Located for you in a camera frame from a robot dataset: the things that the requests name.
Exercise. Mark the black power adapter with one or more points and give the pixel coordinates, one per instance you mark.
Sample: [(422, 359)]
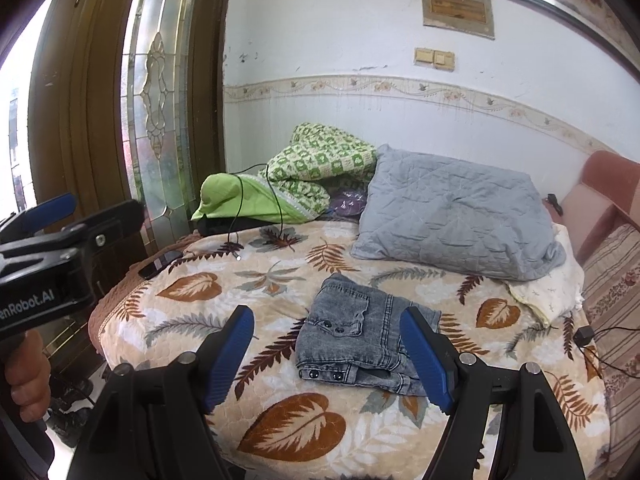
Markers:
[(583, 336)]

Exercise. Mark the stained glass wooden door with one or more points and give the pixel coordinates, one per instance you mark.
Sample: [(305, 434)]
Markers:
[(109, 100)]

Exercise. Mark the beige wall switches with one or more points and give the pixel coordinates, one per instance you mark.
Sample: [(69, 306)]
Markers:
[(440, 60)]

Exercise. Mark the purple cloth behind pillow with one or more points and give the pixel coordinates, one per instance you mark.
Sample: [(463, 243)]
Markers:
[(347, 203)]

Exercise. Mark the leaf pattern bed blanket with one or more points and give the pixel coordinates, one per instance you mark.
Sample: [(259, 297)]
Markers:
[(326, 389)]

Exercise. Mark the grey acid-wash denim pants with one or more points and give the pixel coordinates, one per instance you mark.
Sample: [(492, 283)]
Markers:
[(351, 337)]

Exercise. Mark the grey quilted pillow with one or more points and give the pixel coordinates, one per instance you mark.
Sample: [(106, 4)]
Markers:
[(458, 216)]

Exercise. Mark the green patterned quilt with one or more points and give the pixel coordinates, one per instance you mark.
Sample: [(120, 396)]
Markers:
[(295, 185)]

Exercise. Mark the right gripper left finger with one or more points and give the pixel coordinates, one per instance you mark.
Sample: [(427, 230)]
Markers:
[(151, 424)]

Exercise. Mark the striped floral sofa cushion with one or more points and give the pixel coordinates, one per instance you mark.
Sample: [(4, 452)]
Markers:
[(612, 308)]

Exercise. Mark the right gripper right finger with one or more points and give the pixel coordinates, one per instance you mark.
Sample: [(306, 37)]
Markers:
[(534, 439)]

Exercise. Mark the small black object on sofa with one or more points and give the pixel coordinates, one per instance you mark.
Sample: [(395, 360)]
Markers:
[(553, 201)]

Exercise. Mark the beige wall panel box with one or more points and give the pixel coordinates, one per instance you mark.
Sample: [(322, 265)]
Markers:
[(472, 17)]

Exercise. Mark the black phone on bed edge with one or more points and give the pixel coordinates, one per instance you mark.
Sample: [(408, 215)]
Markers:
[(157, 265)]

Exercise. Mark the person's left hand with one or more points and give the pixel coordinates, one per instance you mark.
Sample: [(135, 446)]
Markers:
[(28, 374)]

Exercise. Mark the cream white folded cloth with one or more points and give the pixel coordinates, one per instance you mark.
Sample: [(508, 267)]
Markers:
[(557, 293)]

